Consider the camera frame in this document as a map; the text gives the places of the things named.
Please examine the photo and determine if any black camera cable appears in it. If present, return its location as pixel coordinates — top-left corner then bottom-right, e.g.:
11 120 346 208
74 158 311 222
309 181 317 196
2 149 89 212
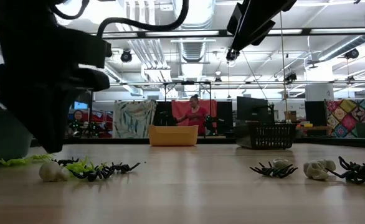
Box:
97 0 190 39

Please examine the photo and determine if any brown cardboard box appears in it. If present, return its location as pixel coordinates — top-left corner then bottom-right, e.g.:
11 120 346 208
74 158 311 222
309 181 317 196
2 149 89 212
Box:
284 111 298 123

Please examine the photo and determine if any white plastic skull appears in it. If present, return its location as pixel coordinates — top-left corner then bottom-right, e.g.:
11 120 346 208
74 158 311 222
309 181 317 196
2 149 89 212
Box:
272 157 292 170
39 161 70 183
303 160 329 181
319 159 336 172

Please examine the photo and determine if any silver ventilation duct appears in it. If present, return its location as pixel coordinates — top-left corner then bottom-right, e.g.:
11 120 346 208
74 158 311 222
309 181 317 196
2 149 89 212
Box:
172 0 217 30

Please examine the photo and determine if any black overhead light bar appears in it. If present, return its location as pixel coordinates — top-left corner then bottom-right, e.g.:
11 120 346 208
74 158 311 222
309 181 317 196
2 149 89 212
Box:
101 29 365 40

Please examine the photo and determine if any yellow plastic bin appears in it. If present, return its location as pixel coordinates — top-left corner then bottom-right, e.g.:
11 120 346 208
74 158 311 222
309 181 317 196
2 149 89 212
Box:
148 124 199 147

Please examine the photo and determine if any black upright panel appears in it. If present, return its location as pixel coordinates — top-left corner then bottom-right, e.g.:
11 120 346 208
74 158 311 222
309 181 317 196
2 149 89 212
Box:
153 101 173 127
216 101 234 135

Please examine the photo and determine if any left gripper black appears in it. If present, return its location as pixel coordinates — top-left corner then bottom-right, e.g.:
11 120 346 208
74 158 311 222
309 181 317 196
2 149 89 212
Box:
0 29 111 154

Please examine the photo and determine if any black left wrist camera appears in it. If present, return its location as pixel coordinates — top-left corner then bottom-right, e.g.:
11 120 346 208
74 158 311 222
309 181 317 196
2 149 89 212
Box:
57 28 113 70

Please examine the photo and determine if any black mesh basket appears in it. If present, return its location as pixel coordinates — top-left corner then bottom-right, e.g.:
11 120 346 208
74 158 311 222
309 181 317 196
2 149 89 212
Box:
234 123 298 151

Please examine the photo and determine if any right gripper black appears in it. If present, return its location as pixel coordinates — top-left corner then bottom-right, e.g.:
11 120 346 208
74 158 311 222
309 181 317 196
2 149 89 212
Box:
226 0 298 52

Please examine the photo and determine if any leaf print cloth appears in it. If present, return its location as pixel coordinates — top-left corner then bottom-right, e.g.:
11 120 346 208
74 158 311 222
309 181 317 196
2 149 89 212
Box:
113 100 158 139

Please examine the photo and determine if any seated person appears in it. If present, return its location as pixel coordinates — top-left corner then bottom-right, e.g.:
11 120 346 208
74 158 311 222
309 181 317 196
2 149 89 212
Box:
72 110 86 131

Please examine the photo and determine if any colourful patchwork quilt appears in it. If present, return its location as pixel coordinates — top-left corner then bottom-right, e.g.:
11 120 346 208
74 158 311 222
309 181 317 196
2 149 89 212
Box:
325 98 365 139

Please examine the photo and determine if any standing person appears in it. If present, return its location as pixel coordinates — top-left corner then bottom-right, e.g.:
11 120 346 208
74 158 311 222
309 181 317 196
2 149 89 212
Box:
176 94 210 136

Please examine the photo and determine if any red cloth backdrop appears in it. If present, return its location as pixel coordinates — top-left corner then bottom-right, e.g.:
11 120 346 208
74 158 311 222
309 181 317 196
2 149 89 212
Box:
171 99 217 127

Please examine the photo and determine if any black aluminium table frame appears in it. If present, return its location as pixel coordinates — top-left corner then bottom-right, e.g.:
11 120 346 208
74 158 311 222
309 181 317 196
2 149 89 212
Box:
29 136 365 149

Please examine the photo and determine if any black metal frame rack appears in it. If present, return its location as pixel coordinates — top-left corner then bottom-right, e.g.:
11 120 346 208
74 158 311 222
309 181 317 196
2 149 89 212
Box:
88 81 213 138

